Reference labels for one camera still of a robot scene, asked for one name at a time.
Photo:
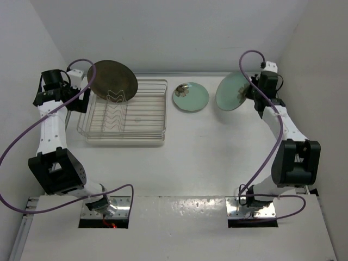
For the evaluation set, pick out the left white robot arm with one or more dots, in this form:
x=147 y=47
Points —
x=57 y=170

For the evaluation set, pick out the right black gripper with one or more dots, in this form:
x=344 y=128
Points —
x=248 y=93

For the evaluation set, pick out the aluminium frame rail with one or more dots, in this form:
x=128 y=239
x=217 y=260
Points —
x=296 y=160

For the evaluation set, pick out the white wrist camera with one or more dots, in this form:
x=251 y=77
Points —
x=269 y=66
x=76 y=77

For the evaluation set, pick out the brown ceramic plate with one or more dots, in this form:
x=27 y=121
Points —
x=114 y=79

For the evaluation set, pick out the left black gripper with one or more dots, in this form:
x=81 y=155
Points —
x=80 y=106

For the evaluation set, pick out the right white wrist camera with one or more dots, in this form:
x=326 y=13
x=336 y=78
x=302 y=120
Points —
x=269 y=66

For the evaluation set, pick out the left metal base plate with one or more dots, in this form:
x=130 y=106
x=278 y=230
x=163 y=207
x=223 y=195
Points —
x=118 y=208

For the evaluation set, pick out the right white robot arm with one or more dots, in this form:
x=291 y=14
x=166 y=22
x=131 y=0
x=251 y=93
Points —
x=296 y=160

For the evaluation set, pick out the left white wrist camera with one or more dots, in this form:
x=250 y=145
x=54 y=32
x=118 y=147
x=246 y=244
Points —
x=76 y=77

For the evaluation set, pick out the wire dish rack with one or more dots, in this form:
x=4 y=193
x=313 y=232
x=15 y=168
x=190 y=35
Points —
x=139 y=122

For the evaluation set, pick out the green flower plate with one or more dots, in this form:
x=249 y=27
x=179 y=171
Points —
x=190 y=97
x=231 y=92

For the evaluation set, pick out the metal base plate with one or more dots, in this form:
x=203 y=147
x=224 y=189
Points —
x=118 y=208
x=237 y=209

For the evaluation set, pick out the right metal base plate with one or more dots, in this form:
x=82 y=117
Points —
x=237 y=209

